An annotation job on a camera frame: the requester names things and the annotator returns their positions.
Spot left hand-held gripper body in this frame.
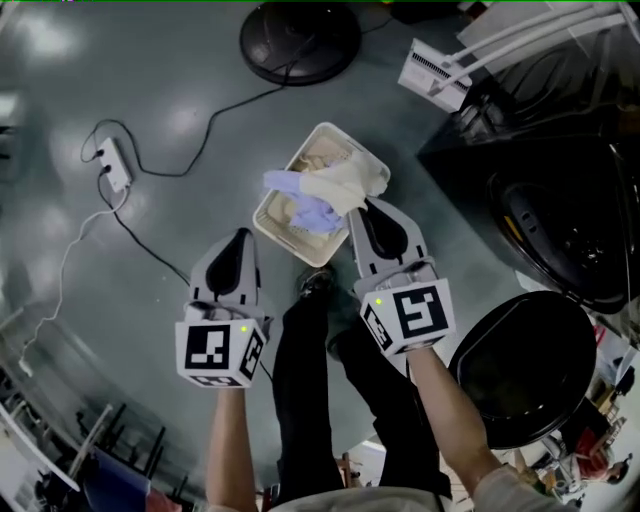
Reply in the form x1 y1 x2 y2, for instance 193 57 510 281
174 294 275 389

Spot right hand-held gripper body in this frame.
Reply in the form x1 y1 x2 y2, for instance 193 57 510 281
353 257 457 357

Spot lavender clothes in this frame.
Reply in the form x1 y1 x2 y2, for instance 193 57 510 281
262 169 347 237

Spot white clothes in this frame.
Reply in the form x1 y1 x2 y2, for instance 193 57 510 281
299 151 390 217

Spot black washing machine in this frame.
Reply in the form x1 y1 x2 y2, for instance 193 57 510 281
417 29 640 316

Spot cream plastic laundry basket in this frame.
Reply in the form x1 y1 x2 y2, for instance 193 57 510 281
252 122 391 267

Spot person's right forearm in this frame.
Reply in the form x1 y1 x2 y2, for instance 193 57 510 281
407 347 504 484

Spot person's left forearm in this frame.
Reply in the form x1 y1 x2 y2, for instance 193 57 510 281
204 384 264 509

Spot person's left black shoe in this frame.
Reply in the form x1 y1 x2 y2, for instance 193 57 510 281
298 267 335 300

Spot person's right leg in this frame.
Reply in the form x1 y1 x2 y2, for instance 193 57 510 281
327 324 454 501

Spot person's leg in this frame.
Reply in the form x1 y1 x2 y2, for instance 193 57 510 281
327 324 454 501
272 294 346 506

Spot person's left leg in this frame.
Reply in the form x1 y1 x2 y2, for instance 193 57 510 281
272 294 346 506

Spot black chair frames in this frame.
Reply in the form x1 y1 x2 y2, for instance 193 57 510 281
74 402 191 501

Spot white power strip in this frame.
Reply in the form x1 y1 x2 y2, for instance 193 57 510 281
94 137 134 194

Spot brown wooden stool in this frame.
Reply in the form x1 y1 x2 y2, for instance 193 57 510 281
337 452 364 489

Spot person's white shirt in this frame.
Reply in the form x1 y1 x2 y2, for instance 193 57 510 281
269 464 581 512

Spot black floor cable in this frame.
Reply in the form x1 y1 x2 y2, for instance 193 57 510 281
97 172 274 381

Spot white power cable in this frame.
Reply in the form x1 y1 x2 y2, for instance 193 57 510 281
17 192 130 379

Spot black fan power cable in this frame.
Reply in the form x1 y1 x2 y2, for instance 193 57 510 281
79 29 321 177

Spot white long-handled cleaning tool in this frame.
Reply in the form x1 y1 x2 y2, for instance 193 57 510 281
397 4 640 114

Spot black pedestal fan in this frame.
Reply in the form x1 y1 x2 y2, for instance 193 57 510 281
238 1 362 86

